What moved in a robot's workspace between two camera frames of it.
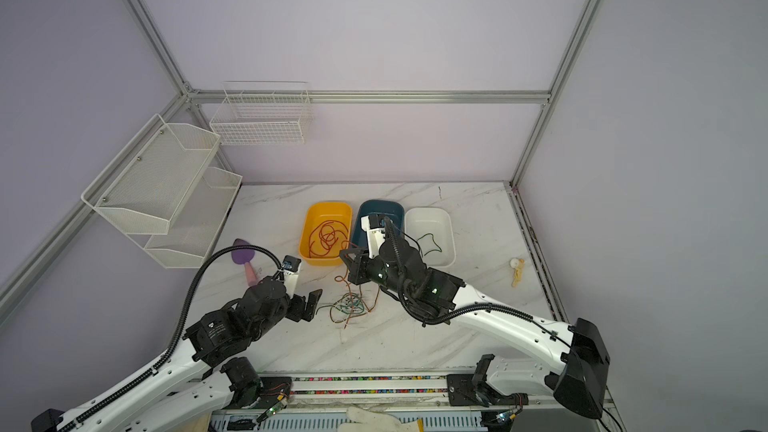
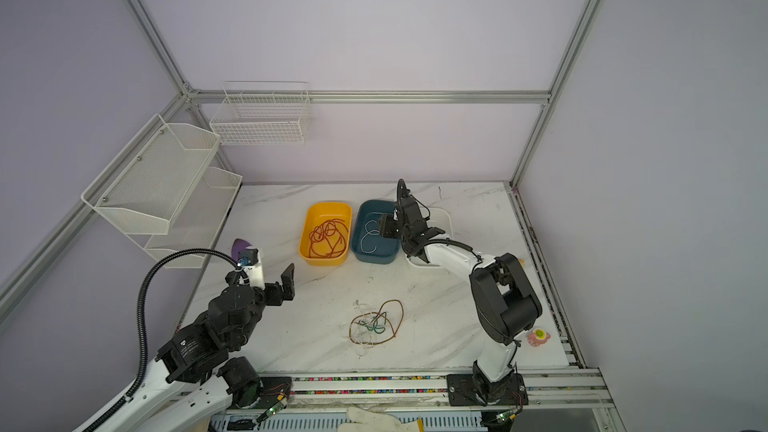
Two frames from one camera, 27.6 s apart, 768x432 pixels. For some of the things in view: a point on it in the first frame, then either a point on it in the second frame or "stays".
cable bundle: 348,304 → 374,328
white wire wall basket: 263,113 stays
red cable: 328,237 stays
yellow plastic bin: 325,232 stays
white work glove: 363,420 stays
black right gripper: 355,265 → 385,225
